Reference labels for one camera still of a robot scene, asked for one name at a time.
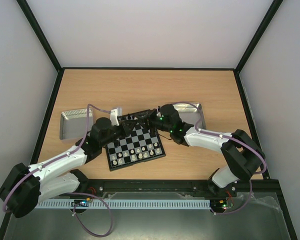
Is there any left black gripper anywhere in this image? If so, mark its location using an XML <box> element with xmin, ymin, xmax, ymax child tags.
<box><xmin>100</xmin><ymin>119</ymin><xmax>137</xmax><ymax>147</ymax></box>

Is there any gold square tin tray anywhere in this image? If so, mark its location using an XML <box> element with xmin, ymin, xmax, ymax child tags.
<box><xmin>173</xmin><ymin>102</ymin><xmax>207</xmax><ymax>129</ymax></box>

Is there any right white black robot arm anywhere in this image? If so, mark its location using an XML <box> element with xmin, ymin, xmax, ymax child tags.
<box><xmin>135</xmin><ymin>104</ymin><xmax>267</xmax><ymax>196</ymax></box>

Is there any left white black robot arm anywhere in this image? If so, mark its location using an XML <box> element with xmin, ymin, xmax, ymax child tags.
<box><xmin>0</xmin><ymin>117</ymin><xmax>137</xmax><ymax>218</ymax></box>

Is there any black and silver chessboard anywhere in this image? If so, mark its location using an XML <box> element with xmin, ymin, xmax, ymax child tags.
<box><xmin>105</xmin><ymin>123</ymin><xmax>166</xmax><ymax>171</ymax></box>

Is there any silver square tin lid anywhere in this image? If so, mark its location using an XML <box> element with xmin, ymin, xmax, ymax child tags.
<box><xmin>59</xmin><ymin>108</ymin><xmax>94</xmax><ymax>141</ymax></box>

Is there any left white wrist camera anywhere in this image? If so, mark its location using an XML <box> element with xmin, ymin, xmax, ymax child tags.
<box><xmin>109</xmin><ymin>107</ymin><xmax>122</xmax><ymax>126</ymax></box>

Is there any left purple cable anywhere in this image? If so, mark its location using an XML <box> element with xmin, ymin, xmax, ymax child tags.
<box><xmin>2</xmin><ymin>103</ymin><xmax>115</xmax><ymax>237</ymax></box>

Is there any black metal frame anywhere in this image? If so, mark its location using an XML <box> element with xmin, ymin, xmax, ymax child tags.
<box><xmin>0</xmin><ymin>0</ymin><xmax>297</xmax><ymax>240</ymax></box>

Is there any light blue cable duct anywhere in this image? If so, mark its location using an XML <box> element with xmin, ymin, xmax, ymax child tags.
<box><xmin>36</xmin><ymin>199</ymin><xmax>211</xmax><ymax>210</ymax></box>

